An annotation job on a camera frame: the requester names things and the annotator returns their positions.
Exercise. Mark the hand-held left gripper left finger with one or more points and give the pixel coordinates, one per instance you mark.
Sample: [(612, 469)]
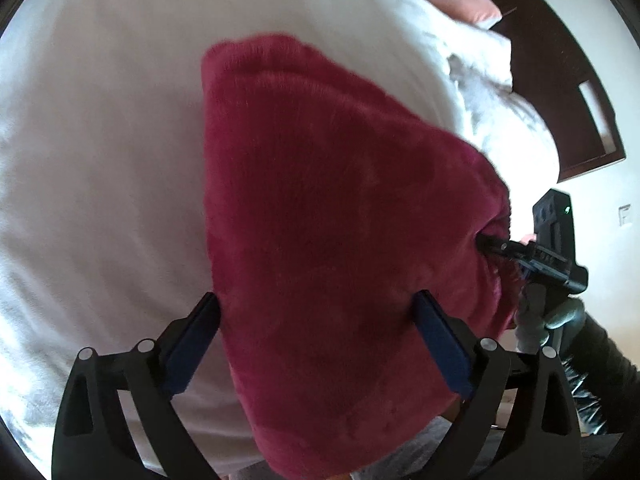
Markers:
[(192, 350)]

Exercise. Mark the white pillow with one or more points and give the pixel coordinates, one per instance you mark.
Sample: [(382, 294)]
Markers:
[(485, 57)]

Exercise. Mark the person's right hand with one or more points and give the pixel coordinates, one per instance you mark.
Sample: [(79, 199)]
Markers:
[(532, 325)]

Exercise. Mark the white duvet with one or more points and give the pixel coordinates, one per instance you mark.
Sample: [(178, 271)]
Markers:
[(100, 160)]

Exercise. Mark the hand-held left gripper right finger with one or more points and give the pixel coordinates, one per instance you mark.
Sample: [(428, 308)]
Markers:
[(442, 345)]

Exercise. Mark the red fleece towel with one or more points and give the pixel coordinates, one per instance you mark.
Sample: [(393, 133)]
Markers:
[(325, 210)]

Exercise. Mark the dark wooden headboard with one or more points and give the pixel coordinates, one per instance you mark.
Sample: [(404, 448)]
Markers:
[(550, 85)]

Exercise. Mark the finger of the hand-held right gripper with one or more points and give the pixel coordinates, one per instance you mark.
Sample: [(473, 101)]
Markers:
[(500, 247)]

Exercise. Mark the white wall socket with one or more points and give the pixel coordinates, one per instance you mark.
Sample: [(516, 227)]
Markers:
[(625, 215)]

